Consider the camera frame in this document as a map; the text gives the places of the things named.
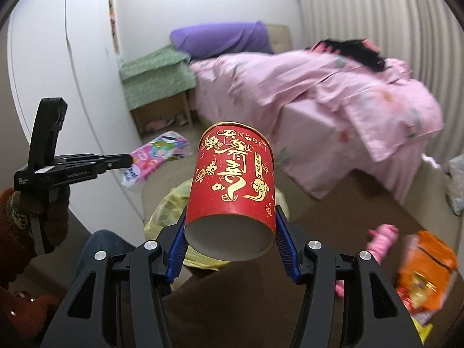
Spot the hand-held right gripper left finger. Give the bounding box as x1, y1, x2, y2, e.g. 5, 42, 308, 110
40, 210, 189, 348

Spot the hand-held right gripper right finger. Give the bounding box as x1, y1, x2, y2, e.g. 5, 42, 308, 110
273, 205, 425, 348

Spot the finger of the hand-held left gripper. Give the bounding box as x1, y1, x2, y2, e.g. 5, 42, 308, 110
58, 154, 133, 166
92, 160, 133, 175

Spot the pink and white printed packet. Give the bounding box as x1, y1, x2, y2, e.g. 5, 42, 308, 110
121, 132, 190, 191

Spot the red paper cup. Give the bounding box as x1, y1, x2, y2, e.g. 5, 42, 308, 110
184, 121, 277, 262

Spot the orange snack packet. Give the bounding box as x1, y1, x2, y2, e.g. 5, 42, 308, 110
395, 230, 458, 320

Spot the person's left forearm brown sleeve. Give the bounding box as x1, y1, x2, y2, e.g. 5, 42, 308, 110
0, 186, 46, 291

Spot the person's left hand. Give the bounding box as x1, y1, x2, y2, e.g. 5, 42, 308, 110
41, 184, 70, 249

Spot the pink slipper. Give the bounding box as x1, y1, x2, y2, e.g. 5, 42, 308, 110
145, 118, 175, 132

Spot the person's leg in blue jeans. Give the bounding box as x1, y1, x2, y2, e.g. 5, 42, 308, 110
78, 230, 146, 291

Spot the wooden nightstand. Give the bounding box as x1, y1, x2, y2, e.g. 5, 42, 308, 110
130, 89, 193, 138

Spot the pink caterpillar toy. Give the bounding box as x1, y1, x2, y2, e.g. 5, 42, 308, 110
335, 225, 399, 298

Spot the green checked cloth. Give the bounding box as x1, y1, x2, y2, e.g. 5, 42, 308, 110
119, 45, 196, 111

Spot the pink bed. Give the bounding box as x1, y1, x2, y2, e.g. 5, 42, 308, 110
190, 40, 445, 200

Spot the pink floral duvet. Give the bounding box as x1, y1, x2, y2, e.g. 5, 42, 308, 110
190, 41, 445, 164

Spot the purple pillow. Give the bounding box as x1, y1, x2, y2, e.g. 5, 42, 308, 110
170, 21, 274, 60

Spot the person's brown fuzzy garment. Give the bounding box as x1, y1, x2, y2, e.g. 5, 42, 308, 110
0, 284, 62, 348

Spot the white plastic bag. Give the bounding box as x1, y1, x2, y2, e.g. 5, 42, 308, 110
446, 154, 464, 216

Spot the black and pink garment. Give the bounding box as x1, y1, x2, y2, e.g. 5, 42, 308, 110
308, 38, 387, 71

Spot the beige headboard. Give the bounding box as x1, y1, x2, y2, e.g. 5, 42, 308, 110
266, 23, 292, 53

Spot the white pleated curtain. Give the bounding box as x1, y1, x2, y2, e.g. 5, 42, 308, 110
292, 0, 464, 175

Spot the colourful wall poster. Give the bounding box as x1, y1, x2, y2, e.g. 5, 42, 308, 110
108, 0, 120, 53

